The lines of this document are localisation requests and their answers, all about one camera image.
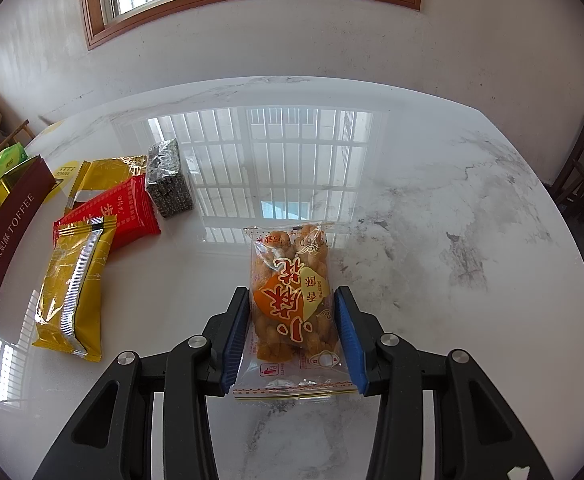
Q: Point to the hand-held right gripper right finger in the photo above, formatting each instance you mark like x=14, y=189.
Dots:
x=352, y=345

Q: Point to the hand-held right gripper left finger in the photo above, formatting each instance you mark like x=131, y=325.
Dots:
x=234, y=345

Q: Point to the clear fried twist packet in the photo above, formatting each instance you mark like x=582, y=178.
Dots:
x=292, y=305

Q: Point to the silver patterned snack packet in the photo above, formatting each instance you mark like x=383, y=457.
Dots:
x=169, y=185

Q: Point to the red snack packet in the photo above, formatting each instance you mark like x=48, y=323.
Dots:
x=121, y=210

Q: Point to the yellow foil snack packet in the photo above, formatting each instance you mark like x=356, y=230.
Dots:
x=106, y=172
x=54, y=310

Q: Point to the red tin box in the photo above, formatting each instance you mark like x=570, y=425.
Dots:
x=6, y=240

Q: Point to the yellow table sticker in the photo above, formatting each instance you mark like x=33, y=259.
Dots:
x=66, y=172

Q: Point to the dark wooden chair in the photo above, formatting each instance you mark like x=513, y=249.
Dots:
x=582, y=170

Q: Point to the green tissue pack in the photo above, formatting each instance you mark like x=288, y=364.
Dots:
x=6, y=160

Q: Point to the light wooden chair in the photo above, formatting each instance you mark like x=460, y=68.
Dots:
x=21, y=132

